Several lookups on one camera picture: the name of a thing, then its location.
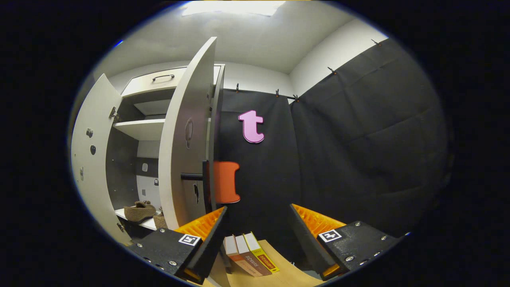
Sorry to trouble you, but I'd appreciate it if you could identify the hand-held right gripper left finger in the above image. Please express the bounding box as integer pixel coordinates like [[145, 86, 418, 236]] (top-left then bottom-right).
[[127, 206, 228, 285]]

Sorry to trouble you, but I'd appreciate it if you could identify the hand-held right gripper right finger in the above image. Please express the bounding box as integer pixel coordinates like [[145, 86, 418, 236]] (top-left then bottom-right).
[[289, 204, 402, 281]]

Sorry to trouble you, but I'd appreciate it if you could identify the white cabinet door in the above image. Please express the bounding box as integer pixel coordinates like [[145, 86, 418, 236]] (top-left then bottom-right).
[[71, 73, 132, 246], [158, 37, 231, 285]]

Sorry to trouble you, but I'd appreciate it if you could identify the white shoe cabinet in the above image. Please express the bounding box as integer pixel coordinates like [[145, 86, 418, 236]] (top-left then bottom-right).
[[106, 64, 226, 240]]

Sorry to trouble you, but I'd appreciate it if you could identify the white cabinet shelf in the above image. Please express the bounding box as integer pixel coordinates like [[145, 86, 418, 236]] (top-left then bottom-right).
[[113, 118, 166, 141], [115, 207, 160, 231]]

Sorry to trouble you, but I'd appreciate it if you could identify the white cabinet drawer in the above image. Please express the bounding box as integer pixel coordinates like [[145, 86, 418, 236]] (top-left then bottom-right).
[[121, 65, 222, 97]]

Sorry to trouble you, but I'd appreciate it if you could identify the white and brown book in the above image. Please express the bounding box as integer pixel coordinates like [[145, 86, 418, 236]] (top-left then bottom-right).
[[235, 234, 272, 275]]

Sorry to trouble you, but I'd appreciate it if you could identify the white and yellow book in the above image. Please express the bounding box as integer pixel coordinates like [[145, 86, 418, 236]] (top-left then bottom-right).
[[244, 232, 279, 273]]

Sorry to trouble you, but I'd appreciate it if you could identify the black backdrop cloth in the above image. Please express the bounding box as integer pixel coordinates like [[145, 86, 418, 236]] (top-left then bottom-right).
[[217, 38, 451, 259]]

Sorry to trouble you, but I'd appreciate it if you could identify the ceiling light panel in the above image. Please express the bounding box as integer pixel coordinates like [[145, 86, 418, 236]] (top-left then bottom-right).
[[181, 0, 285, 16]]

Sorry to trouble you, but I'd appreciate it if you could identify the black door handle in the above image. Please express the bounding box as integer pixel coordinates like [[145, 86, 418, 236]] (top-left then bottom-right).
[[181, 159, 218, 214]]

